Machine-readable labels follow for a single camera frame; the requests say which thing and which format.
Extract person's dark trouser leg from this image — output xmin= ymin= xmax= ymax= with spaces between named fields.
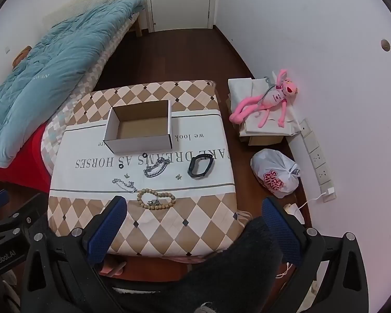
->
xmin=112 ymin=217 xmax=316 ymax=313

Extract white wall socket strip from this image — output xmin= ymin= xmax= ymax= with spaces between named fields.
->
xmin=299 ymin=119 xmax=337 ymax=203

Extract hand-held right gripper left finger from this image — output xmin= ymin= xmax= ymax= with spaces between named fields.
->
xmin=21 ymin=196 xmax=127 ymax=313

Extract white charger cable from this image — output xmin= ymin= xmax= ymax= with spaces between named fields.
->
xmin=293 ymin=192 xmax=328 ymax=209

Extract white cardboard box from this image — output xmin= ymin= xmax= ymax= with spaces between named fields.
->
xmin=103 ymin=100 xmax=173 ymax=154

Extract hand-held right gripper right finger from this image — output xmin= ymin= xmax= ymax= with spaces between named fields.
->
xmin=261 ymin=196 xmax=369 ymax=313

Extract white door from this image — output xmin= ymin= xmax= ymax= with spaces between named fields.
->
xmin=143 ymin=0 xmax=220 ymax=33

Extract wooden bead bracelet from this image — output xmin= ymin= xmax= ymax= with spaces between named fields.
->
xmin=137 ymin=187 xmax=176 ymax=210

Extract wooden bed frame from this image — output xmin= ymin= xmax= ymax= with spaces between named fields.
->
xmin=127 ymin=8 xmax=144 ymax=37

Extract white printed cloth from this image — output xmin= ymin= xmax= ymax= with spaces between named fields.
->
xmin=49 ymin=109 xmax=237 ymax=199

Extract pale crumpled bag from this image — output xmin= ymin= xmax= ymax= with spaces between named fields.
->
xmin=283 ymin=203 xmax=305 ymax=225

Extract white plastic bag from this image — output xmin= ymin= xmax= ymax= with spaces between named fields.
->
xmin=250 ymin=148 xmax=302 ymax=199

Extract pink plush toy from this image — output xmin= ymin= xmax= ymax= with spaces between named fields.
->
xmin=230 ymin=69 xmax=300 ymax=128

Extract black wristband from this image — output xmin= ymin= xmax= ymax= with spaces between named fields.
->
xmin=188 ymin=153 xmax=215 ymax=179

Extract thin silver chain bracelet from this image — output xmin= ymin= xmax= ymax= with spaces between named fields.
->
xmin=112 ymin=178 xmax=138 ymax=194

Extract cream blanket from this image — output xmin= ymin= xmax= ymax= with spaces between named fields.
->
xmin=46 ymin=0 xmax=140 ymax=27

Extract red blanket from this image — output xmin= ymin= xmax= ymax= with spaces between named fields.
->
xmin=0 ymin=122 xmax=53 ymax=194

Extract blue quilt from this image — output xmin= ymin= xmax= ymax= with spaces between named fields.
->
xmin=0 ymin=0 xmax=145 ymax=167

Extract thick silver chain bracelet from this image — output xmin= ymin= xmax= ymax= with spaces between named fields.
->
xmin=143 ymin=157 xmax=170 ymax=178

